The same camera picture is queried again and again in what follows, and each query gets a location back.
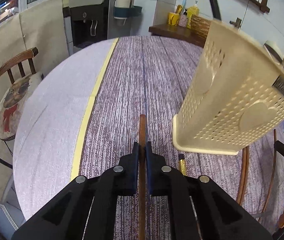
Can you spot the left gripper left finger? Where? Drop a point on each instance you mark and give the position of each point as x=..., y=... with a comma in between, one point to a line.
x=127, y=179

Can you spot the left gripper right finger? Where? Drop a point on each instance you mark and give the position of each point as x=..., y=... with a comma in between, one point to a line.
x=155, y=177

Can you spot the brown wooden chopstick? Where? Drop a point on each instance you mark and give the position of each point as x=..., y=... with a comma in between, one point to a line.
x=142, y=176

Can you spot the gold tipped black chopstick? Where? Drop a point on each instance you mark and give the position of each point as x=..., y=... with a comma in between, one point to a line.
x=182, y=164

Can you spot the brown chopstick on table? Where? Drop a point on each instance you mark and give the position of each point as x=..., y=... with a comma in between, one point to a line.
x=244, y=176

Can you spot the cream plastic utensil basket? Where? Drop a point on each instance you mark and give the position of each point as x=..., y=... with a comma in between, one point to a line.
x=235, y=97

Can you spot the purple striped table mat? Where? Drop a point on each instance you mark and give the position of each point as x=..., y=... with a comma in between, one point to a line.
x=151, y=76

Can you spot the wooden chair with cushion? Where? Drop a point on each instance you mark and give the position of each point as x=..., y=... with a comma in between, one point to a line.
x=24, y=80

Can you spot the woven pattern basin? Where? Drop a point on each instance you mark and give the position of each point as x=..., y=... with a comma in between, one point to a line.
x=201, y=27

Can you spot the yellow mug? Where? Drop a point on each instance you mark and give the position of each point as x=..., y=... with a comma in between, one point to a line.
x=173, y=19

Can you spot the grey water dispenser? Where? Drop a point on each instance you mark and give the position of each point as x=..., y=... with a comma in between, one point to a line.
x=91, y=21

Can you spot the yellow soap bottle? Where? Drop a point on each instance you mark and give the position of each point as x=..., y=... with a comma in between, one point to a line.
x=191, y=11

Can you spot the dark teal wall holder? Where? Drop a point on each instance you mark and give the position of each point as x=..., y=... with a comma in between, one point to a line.
x=124, y=13

